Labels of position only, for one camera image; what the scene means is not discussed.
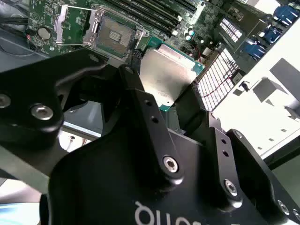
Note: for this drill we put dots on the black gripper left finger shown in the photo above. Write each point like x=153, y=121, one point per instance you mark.
x=28, y=93

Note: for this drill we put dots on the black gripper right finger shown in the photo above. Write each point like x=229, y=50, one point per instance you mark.
x=225, y=164

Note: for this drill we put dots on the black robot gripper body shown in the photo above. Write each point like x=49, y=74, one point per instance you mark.
x=117, y=175

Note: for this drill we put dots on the metal socket cover frame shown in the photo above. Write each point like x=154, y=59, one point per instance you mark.
x=58, y=31

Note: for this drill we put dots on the silver CPU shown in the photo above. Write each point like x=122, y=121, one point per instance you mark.
x=164, y=75

